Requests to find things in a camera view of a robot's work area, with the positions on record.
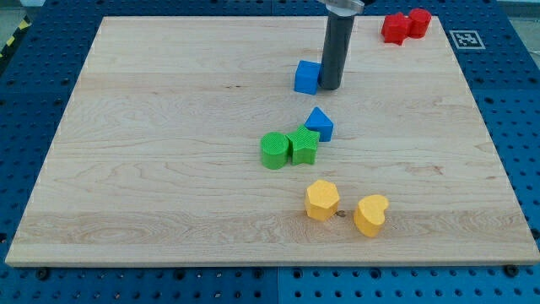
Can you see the green cylinder block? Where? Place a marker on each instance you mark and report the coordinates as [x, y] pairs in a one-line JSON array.
[[275, 150]]

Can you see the red star block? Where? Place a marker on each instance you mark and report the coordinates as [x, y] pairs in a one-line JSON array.
[[395, 28]]

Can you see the red cylinder block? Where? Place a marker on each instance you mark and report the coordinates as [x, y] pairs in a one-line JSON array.
[[419, 22]]

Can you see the blue cube block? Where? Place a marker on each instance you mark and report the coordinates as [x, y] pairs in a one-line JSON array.
[[306, 77]]

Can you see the yellow heart block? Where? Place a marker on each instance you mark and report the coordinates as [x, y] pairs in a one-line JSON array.
[[369, 216]]

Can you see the green star block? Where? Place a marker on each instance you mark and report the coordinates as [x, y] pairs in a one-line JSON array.
[[303, 145]]

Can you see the yellow hexagon block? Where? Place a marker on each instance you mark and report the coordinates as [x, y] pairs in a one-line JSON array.
[[321, 200]]

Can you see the wooden board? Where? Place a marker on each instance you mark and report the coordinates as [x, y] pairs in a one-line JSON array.
[[157, 158]]

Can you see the white fiducial marker tag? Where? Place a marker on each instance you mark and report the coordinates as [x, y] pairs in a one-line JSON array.
[[466, 40]]

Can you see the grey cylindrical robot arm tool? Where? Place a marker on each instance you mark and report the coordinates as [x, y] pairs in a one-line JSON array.
[[335, 50]]

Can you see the blue triangle block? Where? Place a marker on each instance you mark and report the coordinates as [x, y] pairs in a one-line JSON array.
[[319, 122]]

